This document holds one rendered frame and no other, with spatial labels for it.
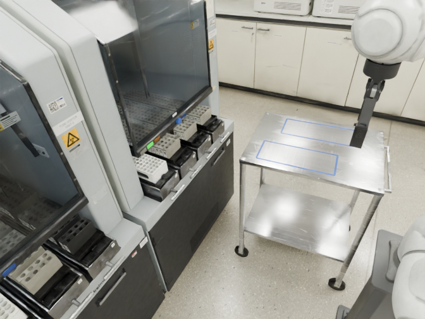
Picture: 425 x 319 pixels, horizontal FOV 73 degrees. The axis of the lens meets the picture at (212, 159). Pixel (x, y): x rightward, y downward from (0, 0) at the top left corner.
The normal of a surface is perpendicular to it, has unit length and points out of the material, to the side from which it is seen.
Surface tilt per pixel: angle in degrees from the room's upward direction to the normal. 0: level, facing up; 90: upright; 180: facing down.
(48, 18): 29
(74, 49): 90
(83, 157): 90
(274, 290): 0
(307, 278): 0
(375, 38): 88
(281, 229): 0
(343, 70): 90
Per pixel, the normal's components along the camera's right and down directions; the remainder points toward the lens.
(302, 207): -0.05, -0.76
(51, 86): 0.87, 0.28
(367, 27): -0.64, 0.53
